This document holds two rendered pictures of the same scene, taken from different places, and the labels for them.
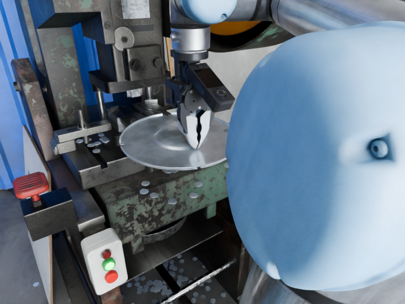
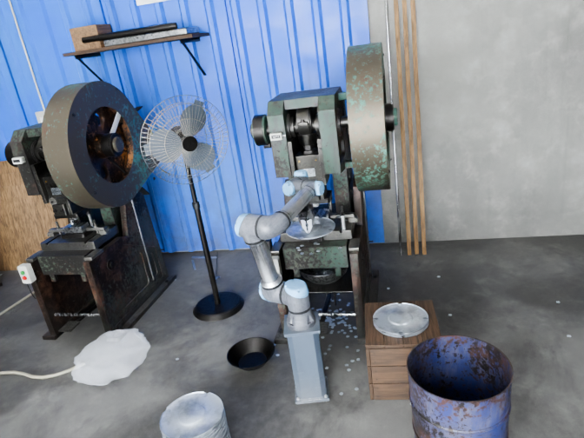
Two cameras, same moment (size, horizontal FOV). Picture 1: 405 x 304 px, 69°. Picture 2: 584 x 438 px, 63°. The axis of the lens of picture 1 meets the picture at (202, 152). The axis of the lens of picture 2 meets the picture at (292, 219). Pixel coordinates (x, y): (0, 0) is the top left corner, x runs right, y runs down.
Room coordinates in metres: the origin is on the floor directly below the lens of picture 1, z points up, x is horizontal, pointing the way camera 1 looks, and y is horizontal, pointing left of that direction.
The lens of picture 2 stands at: (-1.10, -1.84, 1.85)
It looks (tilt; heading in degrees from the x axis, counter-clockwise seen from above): 21 degrees down; 49
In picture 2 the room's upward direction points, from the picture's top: 8 degrees counter-clockwise
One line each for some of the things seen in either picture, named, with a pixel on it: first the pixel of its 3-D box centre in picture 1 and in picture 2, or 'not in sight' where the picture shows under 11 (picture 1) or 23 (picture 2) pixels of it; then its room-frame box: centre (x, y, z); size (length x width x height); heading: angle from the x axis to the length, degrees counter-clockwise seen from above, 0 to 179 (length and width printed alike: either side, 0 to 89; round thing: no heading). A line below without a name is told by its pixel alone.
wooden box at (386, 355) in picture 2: not in sight; (402, 348); (0.68, -0.53, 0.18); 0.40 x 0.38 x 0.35; 39
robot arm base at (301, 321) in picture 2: not in sight; (300, 314); (0.27, -0.20, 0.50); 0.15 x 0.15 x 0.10
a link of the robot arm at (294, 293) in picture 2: not in sight; (295, 294); (0.26, -0.20, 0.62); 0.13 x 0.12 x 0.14; 104
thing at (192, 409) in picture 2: not in sight; (191, 414); (-0.41, -0.14, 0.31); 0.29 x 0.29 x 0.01
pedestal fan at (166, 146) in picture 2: not in sight; (209, 193); (0.75, 1.22, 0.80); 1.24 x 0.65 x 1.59; 35
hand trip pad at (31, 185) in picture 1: (34, 196); not in sight; (0.50, 0.35, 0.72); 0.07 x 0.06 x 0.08; 35
